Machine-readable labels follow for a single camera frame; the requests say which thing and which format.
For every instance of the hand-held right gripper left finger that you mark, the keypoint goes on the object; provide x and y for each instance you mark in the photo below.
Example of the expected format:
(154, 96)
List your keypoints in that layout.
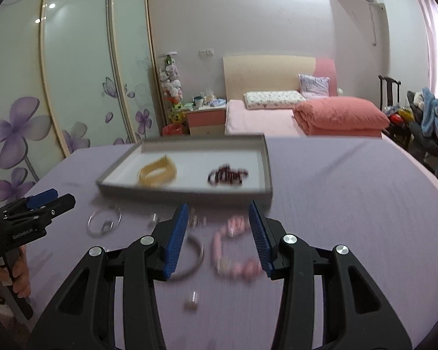
(175, 242)

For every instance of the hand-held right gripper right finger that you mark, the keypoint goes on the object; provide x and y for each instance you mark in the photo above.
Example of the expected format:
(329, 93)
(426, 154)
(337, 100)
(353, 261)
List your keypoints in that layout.
(261, 242)

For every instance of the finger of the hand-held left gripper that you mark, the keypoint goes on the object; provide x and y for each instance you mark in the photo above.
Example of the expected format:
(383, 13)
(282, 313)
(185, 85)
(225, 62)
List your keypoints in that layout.
(60, 206)
(42, 197)

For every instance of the dark thin bangle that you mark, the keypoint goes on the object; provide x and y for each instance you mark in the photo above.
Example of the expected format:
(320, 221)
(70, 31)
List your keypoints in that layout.
(201, 258)

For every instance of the grey shallow cardboard box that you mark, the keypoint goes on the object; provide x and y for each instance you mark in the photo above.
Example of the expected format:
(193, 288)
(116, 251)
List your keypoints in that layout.
(193, 155)

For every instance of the person's left hand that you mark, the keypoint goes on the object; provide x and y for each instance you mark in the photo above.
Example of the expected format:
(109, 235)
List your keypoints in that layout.
(22, 273)

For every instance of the cluster of small silver earrings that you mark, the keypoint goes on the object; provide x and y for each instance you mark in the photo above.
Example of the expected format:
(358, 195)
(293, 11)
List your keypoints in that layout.
(197, 221)

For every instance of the yellow wide bangle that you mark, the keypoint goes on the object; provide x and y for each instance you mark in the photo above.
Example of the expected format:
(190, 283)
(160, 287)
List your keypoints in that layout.
(160, 179)

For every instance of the red bin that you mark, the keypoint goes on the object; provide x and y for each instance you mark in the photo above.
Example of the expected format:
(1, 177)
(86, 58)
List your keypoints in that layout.
(173, 130)

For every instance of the pink bed mattress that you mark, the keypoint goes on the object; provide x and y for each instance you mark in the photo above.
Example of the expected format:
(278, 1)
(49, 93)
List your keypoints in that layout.
(259, 122)

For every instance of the pink nightstand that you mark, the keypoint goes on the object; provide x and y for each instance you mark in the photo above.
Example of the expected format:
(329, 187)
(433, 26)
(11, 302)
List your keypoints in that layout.
(206, 120)

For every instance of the floral sliding door wardrobe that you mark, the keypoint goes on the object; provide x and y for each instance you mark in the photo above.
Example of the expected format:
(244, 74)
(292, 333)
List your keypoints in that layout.
(76, 62)

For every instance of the white cup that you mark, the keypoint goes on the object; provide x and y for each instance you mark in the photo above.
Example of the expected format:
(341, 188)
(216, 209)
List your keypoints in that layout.
(198, 102)

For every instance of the floral long pillow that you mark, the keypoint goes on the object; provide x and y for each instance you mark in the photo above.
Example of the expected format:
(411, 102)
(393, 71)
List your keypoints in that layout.
(272, 99)

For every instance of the folded pink quilt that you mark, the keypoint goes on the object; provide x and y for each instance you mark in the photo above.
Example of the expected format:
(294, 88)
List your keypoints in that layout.
(339, 115)

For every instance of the hanging plush toys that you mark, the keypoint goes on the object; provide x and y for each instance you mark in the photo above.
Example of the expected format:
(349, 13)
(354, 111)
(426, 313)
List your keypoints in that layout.
(170, 84)

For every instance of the small purple pillow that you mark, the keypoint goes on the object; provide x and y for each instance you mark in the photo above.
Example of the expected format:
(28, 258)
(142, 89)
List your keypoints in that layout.
(314, 85)

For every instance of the cream and pink headboard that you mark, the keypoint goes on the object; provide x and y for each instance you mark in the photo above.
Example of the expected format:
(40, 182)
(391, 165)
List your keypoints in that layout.
(262, 73)

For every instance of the dark wooden chair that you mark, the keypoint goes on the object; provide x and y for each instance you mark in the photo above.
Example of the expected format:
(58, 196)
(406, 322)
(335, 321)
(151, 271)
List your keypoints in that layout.
(388, 91)

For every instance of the pink curtain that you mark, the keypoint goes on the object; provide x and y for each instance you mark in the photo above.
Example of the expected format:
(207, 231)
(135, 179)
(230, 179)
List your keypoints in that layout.
(432, 43)

